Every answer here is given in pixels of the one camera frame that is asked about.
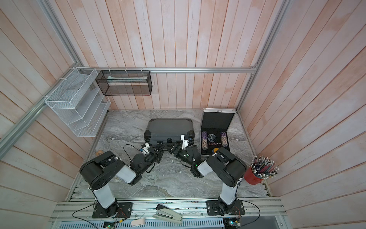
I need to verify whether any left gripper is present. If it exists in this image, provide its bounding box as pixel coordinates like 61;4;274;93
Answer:
139;144;166;174

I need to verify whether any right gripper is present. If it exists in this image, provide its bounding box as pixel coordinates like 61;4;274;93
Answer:
165;144;196;169

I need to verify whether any dark grey poker case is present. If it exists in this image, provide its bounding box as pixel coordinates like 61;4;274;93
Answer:
144;118;195;146

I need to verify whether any silver aluminium poker case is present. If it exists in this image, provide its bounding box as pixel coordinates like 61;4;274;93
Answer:
200;108;236;156

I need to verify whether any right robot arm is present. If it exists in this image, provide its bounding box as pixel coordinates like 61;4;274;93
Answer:
169;144;247;207

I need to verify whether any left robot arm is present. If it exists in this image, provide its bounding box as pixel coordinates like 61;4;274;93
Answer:
80;147;164;210

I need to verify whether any purple chip stack right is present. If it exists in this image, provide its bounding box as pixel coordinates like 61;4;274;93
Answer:
220;132;228;147

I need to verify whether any tape roll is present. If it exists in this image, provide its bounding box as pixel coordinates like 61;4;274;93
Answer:
95;150;104;156

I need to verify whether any grey stapler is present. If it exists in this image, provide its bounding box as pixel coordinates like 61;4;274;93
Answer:
153;204;183;225

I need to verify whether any pink eraser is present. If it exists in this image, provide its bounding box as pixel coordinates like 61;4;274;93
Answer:
131;218;145;227

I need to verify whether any black mesh basket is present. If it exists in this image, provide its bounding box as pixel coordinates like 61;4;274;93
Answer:
96;70;153;96

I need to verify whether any red pencil cup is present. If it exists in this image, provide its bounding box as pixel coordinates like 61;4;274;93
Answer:
244;156;279;185

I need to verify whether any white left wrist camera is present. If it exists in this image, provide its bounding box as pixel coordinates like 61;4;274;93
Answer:
141;143;150;155

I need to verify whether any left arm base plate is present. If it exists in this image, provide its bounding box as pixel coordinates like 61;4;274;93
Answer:
92;202;132;219

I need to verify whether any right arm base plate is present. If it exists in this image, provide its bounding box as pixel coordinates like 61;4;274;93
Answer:
206;199;245;216

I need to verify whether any white wire mesh shelf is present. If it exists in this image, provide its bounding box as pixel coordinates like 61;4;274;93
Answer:
45;67;111;137

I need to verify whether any aluminium frame rail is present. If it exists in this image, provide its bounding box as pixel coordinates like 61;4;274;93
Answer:
96;67;256;73

